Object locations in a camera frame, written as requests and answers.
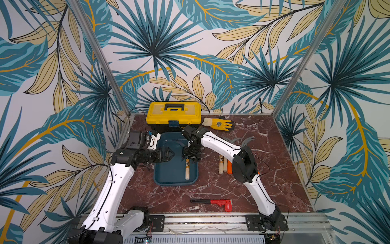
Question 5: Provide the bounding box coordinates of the wooden sickle blue sheath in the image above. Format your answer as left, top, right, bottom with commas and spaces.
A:
177, 141, 190, 181

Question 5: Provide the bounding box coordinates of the teal plastic tray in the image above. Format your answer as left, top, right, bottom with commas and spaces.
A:
153, 132, 199, 187

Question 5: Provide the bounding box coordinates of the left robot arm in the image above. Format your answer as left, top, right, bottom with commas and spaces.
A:
65, 130, 174, 244

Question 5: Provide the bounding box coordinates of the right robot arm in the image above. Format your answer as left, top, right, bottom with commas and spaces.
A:
181, 126, 283, 230

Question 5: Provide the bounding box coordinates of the yellow black toolbox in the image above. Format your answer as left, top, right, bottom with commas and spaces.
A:
146, 102, 202, 133

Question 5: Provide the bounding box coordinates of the yellow work glove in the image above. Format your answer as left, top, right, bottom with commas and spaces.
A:
202, 118, 234, 131

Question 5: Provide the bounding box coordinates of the red black pipe wrench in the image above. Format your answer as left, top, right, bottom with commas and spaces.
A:
190, 198, 233, 212

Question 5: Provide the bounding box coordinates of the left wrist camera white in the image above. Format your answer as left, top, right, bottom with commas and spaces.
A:
147, 130, 161, 150

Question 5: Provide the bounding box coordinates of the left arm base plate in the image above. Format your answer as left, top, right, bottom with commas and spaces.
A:
133, 214, 165, 233

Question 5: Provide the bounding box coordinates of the aluminium front rail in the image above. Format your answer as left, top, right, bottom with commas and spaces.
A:
71, 212, 336, 235

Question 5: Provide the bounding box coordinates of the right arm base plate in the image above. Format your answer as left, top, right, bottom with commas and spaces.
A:
244, 214, 289, 232

